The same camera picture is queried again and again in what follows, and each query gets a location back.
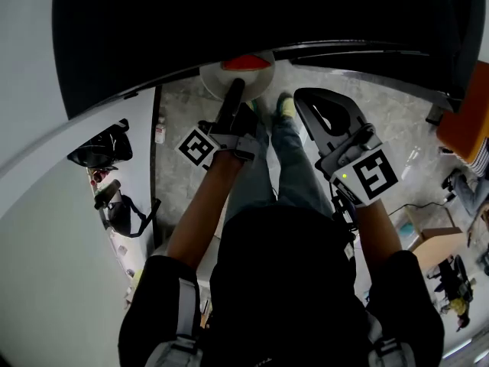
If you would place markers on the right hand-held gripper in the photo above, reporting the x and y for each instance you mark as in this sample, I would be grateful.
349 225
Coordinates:
372 176

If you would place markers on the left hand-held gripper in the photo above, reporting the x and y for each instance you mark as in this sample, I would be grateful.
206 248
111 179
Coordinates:
196 147

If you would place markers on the white round plate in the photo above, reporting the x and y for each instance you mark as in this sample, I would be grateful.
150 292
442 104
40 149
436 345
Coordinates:
260 80

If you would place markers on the red watermelon slice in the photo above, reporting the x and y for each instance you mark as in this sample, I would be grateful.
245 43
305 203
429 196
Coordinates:
246 63

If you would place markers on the person's left forearm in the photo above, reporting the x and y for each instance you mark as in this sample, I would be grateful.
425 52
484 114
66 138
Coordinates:
206 212

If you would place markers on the person's right forearm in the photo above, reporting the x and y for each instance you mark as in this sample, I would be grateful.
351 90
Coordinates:
378 235

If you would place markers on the person's yellow left shoe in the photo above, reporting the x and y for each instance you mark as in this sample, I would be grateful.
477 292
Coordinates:
252 105

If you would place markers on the person's yellow shoe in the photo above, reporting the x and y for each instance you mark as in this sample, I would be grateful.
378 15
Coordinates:
252 105
285 105

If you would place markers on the person's yellow right shoe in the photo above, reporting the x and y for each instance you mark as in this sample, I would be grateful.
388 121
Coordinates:
285 105

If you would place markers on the person's grey jeans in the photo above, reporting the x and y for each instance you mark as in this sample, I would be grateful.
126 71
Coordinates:
294 166

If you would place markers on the small white bottle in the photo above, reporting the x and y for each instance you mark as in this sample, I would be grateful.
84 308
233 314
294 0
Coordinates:
160 132

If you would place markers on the black device with screen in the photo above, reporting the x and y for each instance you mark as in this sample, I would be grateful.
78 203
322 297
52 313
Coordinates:
344 212

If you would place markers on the wooden framed picture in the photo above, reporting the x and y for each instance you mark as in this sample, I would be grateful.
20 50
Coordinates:
410 228

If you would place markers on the orange sofa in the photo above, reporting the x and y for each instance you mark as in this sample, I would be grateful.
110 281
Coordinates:
464 128

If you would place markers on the black handbag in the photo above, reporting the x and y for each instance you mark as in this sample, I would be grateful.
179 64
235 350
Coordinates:
103 145

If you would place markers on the small red bottles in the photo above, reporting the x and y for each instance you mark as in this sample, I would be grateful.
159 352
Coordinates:
101 175

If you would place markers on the black flask bottle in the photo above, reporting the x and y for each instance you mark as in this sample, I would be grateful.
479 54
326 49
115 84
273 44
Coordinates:
107 194

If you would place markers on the black sling bag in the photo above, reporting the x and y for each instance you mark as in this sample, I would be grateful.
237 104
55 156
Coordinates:
120 216

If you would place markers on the light wooden table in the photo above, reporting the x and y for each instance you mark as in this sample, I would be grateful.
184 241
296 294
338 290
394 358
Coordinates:
439 247

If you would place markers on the person's black shirt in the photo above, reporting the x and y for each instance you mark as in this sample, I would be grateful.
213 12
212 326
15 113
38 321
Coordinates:
282 289

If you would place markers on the pile of assorted clutter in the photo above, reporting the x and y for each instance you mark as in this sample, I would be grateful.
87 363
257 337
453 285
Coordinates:
454 289

